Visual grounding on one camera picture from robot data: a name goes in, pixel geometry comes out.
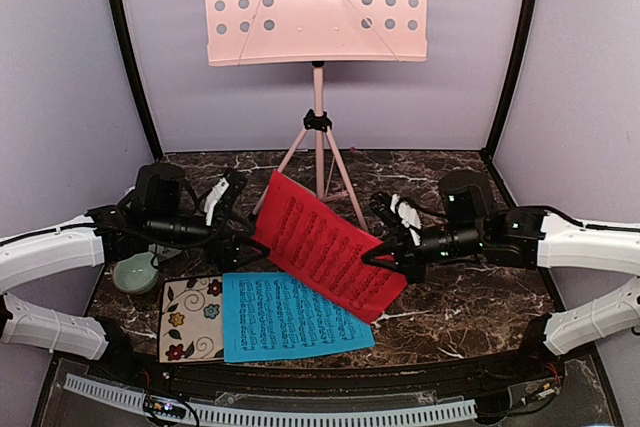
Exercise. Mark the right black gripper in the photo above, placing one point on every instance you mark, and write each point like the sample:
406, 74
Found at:
407, 260

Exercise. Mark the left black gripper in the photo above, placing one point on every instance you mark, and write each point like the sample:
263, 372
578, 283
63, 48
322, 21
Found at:
224, 258

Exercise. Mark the red sheet music paper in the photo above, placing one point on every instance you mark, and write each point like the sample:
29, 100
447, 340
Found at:
322, 250

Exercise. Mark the blue sheet music paper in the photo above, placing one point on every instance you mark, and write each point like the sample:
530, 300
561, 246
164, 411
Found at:
274, 317

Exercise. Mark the pink music stand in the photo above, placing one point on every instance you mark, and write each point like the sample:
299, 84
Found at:
257, 32

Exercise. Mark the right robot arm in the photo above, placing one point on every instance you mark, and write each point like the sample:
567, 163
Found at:
527, 237

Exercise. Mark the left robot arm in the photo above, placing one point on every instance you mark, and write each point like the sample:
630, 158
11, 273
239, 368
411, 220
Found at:
161, 210

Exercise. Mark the floral square plate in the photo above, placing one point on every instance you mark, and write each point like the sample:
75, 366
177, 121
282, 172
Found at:
191, 321

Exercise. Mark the white metronome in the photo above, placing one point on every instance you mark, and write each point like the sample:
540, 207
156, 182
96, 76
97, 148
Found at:
163, 253

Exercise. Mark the pale green bowl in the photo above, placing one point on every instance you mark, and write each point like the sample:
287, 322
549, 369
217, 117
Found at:
136, 275

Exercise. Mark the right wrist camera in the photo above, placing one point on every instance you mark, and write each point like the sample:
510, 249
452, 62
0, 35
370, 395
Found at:
397, 213

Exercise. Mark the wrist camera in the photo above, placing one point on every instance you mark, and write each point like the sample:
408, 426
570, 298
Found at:
397, 213
221, 199

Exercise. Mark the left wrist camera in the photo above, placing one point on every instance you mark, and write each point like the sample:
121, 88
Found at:
221, 199

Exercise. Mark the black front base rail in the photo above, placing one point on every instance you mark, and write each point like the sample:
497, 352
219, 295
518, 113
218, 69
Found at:
482, 375

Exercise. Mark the grey slotted cable duct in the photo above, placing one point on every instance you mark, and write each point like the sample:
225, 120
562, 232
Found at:
245, 410

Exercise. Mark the left black frame post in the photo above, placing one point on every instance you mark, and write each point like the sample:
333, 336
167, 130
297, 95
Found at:
123, 36

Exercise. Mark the black frame post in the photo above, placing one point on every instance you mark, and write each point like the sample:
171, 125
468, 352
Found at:
514, 66
123, 36

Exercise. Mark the right black frame post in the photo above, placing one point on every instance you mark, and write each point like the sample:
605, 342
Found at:
514, 66

